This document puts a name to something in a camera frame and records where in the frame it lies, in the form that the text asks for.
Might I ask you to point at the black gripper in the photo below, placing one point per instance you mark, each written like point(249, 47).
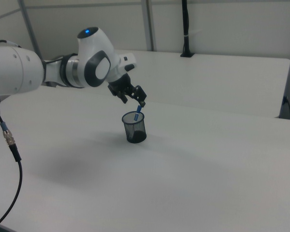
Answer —
point(120, 84)

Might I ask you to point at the blue and white marker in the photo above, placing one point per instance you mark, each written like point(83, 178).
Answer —
point(137, 114)

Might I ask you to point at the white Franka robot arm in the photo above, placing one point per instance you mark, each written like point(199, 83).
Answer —
point(19, 70)

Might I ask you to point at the black mesh pen cup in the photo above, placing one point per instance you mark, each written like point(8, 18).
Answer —
point(134, 131)

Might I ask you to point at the grey metal partition post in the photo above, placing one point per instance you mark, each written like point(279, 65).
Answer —
point(31, 29)
point(149, 24)

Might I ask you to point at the black camera stand pole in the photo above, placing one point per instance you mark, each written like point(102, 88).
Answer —
point(186, 29)

